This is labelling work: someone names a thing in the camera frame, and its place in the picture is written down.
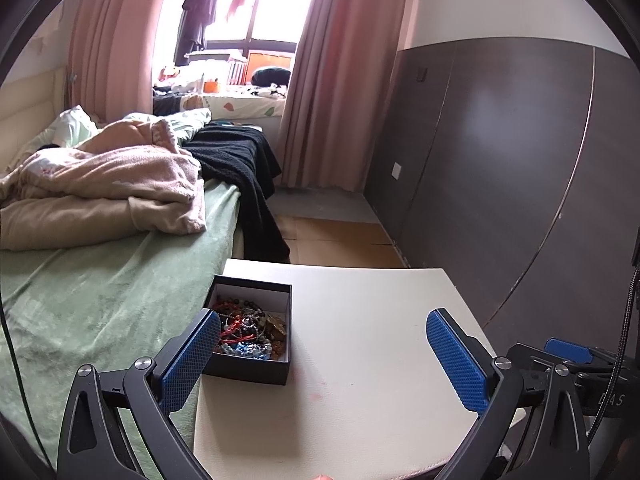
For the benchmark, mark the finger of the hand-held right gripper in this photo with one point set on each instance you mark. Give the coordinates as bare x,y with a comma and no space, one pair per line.
567,349
530,355

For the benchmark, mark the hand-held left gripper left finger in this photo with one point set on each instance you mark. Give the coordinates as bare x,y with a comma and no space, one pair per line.
192,355

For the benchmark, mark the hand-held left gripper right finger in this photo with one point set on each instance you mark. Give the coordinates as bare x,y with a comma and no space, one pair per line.
457,360

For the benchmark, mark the black jewelry box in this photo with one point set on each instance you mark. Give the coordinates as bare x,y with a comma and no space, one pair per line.
250,372

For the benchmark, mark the green bed sheet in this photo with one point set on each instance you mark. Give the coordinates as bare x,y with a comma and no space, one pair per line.
100,300

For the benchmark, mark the flat cardboard sheet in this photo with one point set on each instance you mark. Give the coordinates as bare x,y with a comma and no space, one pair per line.
340,240

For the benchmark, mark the beige blanket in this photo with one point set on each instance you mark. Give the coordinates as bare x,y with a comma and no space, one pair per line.
60,225

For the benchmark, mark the pink blanket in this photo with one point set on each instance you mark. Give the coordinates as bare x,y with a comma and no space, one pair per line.
125,175

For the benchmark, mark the black cloth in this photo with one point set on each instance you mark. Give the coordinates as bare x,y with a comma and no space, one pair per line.
240,160

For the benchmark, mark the white pillow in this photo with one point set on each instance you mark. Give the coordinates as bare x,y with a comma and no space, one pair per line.
185,122

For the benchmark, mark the patterned windowsill cushion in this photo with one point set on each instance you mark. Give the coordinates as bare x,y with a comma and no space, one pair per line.
250,107

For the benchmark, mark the orange container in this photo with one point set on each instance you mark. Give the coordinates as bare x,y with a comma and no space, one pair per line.
212,86

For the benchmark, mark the black bag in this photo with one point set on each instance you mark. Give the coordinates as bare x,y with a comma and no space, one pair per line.
270,76

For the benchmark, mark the cream padded headboard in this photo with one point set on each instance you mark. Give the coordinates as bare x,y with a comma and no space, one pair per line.
30,105

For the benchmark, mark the pink curtain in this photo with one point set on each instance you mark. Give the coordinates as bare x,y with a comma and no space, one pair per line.
330,85
115,35

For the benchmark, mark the dark hanging clothing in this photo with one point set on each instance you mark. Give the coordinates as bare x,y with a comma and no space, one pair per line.
197,15

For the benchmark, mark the window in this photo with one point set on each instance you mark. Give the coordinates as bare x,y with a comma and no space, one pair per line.
280,5

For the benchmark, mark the white wall socket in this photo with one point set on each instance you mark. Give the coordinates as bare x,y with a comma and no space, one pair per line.
396,171

